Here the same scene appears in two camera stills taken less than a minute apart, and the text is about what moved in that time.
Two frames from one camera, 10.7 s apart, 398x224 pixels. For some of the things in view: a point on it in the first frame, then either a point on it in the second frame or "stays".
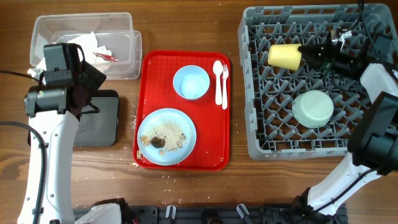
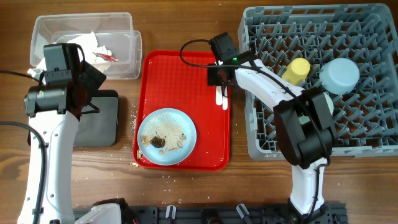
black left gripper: (92, 77) stays
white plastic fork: (225, 74) stays
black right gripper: (323, 55) → (214, 77)
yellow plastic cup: (286, 56) → (296, 71)
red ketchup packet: (110, 58) stays
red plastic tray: (153, 72) stays
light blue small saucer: (191, 82) → (339, 76)
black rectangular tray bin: (99, 129) stays
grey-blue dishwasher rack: (303, 66) stays
